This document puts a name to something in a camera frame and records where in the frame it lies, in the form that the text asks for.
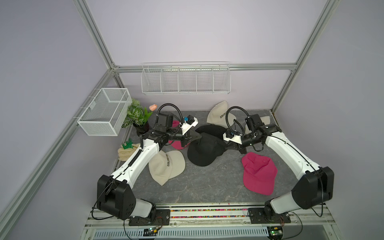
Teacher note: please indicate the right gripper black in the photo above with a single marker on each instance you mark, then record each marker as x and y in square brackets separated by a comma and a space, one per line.
[235, 146]

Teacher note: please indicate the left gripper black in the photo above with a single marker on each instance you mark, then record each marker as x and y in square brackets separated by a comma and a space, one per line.
[193, 134]

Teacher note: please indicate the cream cap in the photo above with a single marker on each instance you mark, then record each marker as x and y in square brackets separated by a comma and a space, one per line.
[166, 165]
[266, 120]
[217, 116]

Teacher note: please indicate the black cap with white label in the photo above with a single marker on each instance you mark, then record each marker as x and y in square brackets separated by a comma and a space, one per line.
[214, 130]

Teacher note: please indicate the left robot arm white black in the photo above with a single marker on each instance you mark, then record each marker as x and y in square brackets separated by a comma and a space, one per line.
[115, 192]

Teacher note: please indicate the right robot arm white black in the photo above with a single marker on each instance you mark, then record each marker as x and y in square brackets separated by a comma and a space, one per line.
[315, 184]

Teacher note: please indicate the pink cap left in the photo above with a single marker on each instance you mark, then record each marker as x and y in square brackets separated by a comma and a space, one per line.
[176, 144]

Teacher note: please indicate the pink cap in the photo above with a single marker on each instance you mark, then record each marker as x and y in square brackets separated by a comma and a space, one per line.
[176, 144]
[259, 173]

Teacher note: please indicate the pink cap right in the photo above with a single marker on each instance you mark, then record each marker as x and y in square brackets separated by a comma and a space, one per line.
[259, 173]

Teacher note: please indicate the pink tulip flower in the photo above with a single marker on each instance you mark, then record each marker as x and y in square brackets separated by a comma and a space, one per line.
[153, 107]

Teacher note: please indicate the black plant pot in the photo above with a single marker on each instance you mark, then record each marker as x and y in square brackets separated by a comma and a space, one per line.
[141, 130]

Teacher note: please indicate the green artificial plant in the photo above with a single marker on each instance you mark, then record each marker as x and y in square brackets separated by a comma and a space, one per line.
[136, 114]

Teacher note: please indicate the small green toy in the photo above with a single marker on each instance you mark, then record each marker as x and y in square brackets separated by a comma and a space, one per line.
[128, 144]

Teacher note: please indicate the green circuit board right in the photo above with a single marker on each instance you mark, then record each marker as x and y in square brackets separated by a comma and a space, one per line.
[275, 232]

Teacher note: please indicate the green circuit board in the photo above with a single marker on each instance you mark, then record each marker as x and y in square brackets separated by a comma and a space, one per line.
[275, 232]
[151, 232]

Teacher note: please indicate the green circuit board left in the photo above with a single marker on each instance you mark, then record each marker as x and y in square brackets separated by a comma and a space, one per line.
[151, 232]

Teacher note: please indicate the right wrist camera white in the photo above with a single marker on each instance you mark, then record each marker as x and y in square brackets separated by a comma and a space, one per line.
[232, 138]

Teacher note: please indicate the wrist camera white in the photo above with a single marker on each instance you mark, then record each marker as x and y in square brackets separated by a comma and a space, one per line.
[232, 138]
[189, 122]

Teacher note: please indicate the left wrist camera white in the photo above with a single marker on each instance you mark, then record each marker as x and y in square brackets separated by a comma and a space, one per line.
[189, 122]

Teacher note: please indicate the long white wire shelf basket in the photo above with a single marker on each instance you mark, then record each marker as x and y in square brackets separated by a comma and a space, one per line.
[171, 78]

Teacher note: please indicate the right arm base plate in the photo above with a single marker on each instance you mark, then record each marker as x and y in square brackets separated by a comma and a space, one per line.
[267, 216]

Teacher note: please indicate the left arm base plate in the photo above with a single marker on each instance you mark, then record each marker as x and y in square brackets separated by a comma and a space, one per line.
[160, 217]

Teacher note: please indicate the white wire cube basket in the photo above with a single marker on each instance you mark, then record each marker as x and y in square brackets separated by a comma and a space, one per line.
[105, 114]

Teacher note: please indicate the white slotted cable duct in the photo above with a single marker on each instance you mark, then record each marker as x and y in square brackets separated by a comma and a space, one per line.
[182, 233]

